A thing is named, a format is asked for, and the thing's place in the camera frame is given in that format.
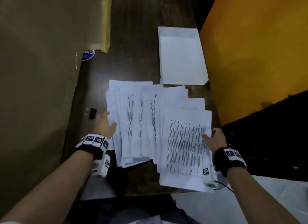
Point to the orange cardboard panel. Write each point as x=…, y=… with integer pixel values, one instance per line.
x=255, y=50

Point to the white cloth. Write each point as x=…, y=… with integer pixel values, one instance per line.
x=211, y=207

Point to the dark cloth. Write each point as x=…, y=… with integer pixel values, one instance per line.
x=125, y=210

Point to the person's left forearm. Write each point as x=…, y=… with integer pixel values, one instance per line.
x=53, y=190

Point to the white box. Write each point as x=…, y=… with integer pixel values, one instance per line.
x=183, y=60

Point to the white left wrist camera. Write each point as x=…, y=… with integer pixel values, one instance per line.
x=103, y=166

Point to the black marker band right wrist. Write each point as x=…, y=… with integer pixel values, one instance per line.
x=228, y=158

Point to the black marker band left wrist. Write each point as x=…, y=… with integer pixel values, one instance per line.
x=92, y=144

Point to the person's right hand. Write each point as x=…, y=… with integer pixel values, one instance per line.
x=217, y=139

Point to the person's right forearm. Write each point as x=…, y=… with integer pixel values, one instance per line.
x=255, y=197

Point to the large brown cardboard box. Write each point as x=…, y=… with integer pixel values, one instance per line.
x=38, y=74

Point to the stack of printed paper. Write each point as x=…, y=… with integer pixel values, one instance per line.
x=149, y=125

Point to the blue round sticker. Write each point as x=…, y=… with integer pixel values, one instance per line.
x=88, y=55

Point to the person's left hand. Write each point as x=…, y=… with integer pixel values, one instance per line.
x=104, y=127

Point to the black binder clip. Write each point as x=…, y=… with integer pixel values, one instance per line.
x=92, y=113

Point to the black marker band wrist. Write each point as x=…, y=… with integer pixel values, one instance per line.
x=92, y=144
x=228, y=158

